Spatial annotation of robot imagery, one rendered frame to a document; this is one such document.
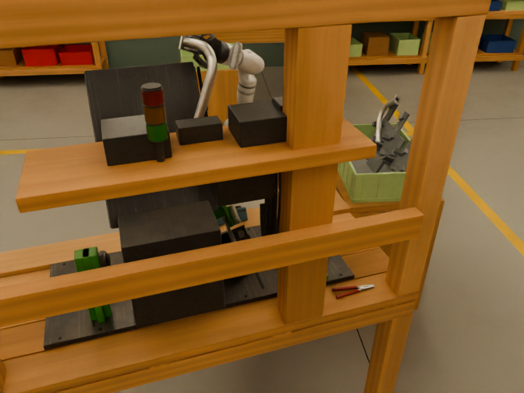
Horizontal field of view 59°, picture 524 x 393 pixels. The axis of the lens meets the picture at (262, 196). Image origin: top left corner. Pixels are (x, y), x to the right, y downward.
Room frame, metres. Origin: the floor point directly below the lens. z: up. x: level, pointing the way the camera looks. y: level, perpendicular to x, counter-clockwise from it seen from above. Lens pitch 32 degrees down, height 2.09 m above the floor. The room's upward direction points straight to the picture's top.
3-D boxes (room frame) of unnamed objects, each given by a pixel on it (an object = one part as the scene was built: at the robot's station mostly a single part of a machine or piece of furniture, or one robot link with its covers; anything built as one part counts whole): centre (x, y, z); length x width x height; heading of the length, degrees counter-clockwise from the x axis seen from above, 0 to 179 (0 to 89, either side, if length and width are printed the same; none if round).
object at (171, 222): (1.20, 0.29, 1.07); 0.30 x 0.18 x 0.34; 108
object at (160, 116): (1.05, 0.26, 1.67); 0.05 x 0.05 x 0.05
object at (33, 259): (1.63, 0.32, 0.83); 1.50 x 0.14 x 0.15; 108
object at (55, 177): (1.12, 0.15, 1.52); 0.90 x 0.25 x 0.04; 108
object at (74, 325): (1.37, 0.24, 0.89); 1.10 x 0.42 x 0.02; 108
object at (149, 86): (1.05, 0.26, 1.71); 0.05 x 0.05 x 0.04
